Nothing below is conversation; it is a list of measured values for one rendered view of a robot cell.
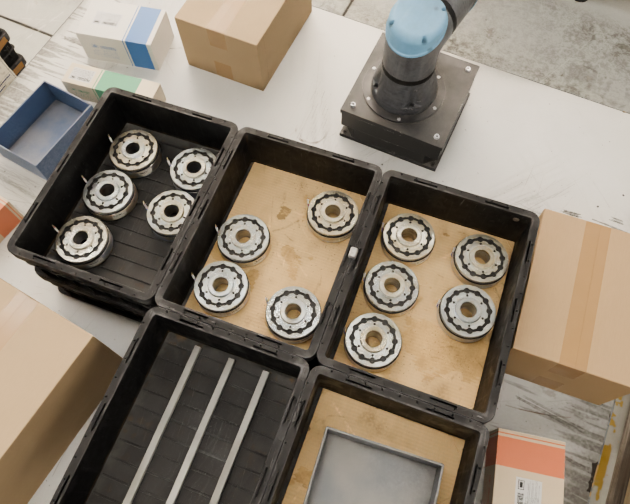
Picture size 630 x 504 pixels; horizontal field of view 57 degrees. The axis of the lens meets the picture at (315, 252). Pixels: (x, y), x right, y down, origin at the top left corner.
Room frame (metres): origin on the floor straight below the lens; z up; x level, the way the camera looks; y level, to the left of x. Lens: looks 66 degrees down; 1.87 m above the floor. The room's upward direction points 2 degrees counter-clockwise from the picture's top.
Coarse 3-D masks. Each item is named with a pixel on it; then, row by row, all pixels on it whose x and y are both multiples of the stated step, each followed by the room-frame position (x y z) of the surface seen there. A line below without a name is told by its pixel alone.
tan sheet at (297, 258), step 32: (256, 192) 0.61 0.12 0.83; (288, 192) 0.61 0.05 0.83; (320, 192) 0.60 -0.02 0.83; (352, 192) 0.60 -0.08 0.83; (288, 224) 0.53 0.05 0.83; (288, 256) 0.46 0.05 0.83; (320, 256) 0.46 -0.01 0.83; (224, 288) 0.40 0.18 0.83; (256, 288) 0.40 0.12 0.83; (320, 288) 0.39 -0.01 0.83; (224, 320) 0.33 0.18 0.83; (256, 320) 0.33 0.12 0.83
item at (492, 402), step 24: (384, 192) 0.54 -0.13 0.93; (456, 192) 0.53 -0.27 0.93; (528, 216) 0.48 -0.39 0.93; (360, 240) 0.44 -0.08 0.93; (528, 240) 0.43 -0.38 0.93; (528, 264) 0.38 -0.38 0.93; (336, 312) 0.31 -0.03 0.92; (504, 336) 0.25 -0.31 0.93; (504, 360) 0.21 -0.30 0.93; (384, 384) 0.19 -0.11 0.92; (456, 408) 0.14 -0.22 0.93
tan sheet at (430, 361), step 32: (384, 224) 0.52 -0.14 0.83; (448, 224) 0.52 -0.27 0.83; (384, 256) 0.45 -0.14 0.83; (448, 256) 0.45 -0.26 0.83; (448, 288) 0.38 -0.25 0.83; (352, 320) 0.32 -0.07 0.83; (416, 320) 0.32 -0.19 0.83; (416, 352) 0.26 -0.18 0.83; (448, 352) 0.26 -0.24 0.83; (480, 352) 0.25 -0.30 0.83; (416, 384) 0.20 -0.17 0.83; (448, 384) 0.20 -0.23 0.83
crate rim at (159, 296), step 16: (288, 144) 0.66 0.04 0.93; (304, 144) 0.65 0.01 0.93; (224, 160) 0.62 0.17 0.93; (336, 160) 0.62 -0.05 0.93; (352, 160) 0.61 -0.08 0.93; (208, 192) 0.55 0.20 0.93; (368, 192) 0.54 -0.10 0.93; (368, 208) 0.51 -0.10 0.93; (192, 224) 0.49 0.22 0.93; (352, 240) 0.44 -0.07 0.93; (176, 256) 0.42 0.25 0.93; (160, 288) 0.36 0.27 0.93; (336, 288) 0.35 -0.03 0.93; (160, 304) 0.33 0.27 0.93; (176, 304) 0.33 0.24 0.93; (208, 320) 0.30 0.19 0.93; (320, 320) 0.29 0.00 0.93; (256, 336) 0.27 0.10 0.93; (320, 336) 0.27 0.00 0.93; (288, 352) 0.24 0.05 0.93; (304, 352) 0.24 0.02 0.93
